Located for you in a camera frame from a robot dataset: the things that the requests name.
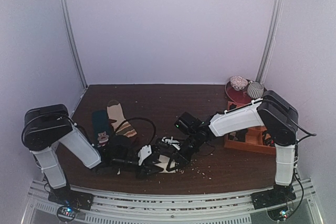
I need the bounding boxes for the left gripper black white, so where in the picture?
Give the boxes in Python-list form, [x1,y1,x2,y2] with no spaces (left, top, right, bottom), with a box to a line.
[112,155,163,180]

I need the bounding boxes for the cream white sock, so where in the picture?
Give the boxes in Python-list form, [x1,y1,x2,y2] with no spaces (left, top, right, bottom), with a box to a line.
[154,155,176,174]

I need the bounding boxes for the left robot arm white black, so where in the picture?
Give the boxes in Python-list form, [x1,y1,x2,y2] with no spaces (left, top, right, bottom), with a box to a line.
[21,104,167,205]

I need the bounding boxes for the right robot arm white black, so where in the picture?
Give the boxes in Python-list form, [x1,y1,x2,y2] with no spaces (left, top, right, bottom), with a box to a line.
[163,90,299,204]

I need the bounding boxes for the beige brown striped sock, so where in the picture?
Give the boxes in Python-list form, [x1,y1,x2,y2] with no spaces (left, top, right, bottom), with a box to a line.
[107,100,137,137]

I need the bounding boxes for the dark teal monkey sock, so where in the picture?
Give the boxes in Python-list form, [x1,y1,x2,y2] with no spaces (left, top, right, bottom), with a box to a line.
[91,110,111,147]

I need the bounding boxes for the orange wooden compartment box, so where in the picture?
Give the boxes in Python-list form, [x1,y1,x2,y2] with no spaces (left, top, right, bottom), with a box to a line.
[224,101,276,156]

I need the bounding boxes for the red round tray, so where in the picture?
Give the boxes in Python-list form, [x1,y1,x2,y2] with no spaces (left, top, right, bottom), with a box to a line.
[225,79,252,104]

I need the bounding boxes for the white patterned bowl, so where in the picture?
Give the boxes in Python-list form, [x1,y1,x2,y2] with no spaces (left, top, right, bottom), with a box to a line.
[230,76,248,91]

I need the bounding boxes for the grey striped cup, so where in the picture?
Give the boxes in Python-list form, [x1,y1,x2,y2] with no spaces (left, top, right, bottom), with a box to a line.
[247,81,264,100]

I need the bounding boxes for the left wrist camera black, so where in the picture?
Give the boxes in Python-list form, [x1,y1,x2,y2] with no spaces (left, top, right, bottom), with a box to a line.
[108,135,132,166]

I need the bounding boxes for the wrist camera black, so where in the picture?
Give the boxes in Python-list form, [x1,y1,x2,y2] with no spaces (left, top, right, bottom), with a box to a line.
[174,112,202,135]
[108,135,132,166]

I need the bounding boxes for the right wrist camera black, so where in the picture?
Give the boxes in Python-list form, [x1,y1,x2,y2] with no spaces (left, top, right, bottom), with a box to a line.
[174,112,202,135]

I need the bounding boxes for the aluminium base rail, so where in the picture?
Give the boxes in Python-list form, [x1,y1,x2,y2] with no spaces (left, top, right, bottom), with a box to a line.
[20,179,324,223]

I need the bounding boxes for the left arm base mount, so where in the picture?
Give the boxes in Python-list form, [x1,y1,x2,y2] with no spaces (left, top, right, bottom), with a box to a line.
[48,187,94,210]

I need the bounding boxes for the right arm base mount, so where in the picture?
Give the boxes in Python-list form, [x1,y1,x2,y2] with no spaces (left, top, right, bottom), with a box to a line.
[251,183,296,210]

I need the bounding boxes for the left aluminium frame post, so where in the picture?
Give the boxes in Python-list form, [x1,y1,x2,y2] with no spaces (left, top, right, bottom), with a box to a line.
[60,0,88,90]

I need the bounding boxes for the aluminium frame post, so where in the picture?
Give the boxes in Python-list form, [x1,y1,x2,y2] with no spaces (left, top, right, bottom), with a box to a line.
[60,0,88,90]
[256,0,283,84]

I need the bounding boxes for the right aluminium frame post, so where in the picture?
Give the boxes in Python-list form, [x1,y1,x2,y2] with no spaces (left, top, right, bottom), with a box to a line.
[256,0,283,84]

